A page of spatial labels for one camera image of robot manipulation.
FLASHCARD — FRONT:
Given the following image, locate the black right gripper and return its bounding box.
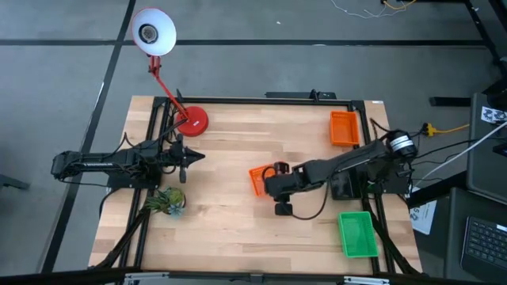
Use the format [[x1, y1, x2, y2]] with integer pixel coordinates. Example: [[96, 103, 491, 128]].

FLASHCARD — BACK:
[[273, 161, 307, 217]]

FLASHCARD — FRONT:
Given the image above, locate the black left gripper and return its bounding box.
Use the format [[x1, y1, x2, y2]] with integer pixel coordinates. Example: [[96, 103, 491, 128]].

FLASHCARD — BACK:
[[160, 134, 207, 184]]

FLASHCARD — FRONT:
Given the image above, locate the small artificial green plant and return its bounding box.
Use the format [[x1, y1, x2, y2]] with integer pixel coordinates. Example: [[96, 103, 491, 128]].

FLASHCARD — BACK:
[[144, 186, 187, 217]]

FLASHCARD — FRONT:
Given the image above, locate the red desk lamp white shade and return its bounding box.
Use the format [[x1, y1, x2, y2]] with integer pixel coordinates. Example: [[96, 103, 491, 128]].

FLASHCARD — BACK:
[[130, 6, 210, 138]]

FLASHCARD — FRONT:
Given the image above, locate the white paper sheet blue print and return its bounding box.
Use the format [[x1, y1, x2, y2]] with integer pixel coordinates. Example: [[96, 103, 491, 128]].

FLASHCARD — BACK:
[[410, 188, 438, 235]]

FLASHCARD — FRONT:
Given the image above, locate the black side desk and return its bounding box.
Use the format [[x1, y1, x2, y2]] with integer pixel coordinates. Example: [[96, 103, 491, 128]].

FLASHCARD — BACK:
[[407, 169, 507, 285]]

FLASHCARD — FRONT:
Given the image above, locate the black bar on floor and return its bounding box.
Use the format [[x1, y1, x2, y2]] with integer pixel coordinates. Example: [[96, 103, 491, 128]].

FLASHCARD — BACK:
[[429, 97, 472, 107]]

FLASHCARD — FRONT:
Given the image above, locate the dark grey flat panel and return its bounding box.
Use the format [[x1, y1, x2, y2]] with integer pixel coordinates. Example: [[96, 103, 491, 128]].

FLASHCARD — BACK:
[[466, 93, 507, 205]]

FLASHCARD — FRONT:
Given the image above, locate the black computer keyboard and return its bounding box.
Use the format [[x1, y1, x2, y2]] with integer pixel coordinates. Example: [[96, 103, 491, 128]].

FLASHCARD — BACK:
[[460, 216, 507, 274]]

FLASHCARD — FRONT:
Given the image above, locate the white marker tag sheet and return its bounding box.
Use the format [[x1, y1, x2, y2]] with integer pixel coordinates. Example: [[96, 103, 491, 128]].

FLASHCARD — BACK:
[[481, 105, 507, 124]]

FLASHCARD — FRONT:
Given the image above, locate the black stand leg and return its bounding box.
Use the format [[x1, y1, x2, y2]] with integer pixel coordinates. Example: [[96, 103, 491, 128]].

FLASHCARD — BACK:
[[463, 0, 507, 69]]

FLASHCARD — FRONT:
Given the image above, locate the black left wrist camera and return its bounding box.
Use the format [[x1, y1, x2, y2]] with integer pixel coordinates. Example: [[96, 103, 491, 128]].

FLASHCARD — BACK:
[[162, 144, 181, 167]]

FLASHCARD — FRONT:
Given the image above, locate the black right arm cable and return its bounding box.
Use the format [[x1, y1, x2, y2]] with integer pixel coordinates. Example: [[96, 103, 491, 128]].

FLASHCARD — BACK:
[[291, 180, 330, 221]]

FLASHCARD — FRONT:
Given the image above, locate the black aluminium table frame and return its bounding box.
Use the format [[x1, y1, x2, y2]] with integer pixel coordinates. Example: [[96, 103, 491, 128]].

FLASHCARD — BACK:
[[89, 94, 423, 278]]

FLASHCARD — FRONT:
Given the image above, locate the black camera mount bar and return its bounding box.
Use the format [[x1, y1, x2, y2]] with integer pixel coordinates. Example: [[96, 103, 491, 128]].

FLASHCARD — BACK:
[[265, 89, 337, 101]]

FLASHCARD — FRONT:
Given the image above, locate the silver metal bracket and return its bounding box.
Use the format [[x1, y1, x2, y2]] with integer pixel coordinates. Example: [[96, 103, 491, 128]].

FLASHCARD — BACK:
[[124, 272, 170, 285], [343, 275, 391, 285]]

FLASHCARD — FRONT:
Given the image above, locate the yellow cable with plug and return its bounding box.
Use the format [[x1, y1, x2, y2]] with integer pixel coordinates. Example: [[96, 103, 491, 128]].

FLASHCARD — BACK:
[[421, 122, 471, 138]]

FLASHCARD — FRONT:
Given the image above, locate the thin white floor wire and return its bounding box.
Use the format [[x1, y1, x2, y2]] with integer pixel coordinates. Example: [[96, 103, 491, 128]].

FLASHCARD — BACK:
[[330, 0, 397, 20]]

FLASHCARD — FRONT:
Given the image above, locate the white cable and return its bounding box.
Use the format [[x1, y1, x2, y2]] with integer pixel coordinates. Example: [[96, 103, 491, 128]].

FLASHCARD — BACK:
[[421, 120, 507, 181]]

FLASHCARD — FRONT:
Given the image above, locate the orange floor wire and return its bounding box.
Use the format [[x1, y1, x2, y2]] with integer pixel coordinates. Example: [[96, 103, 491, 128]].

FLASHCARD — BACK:
[[382, 0, 417, 11]]

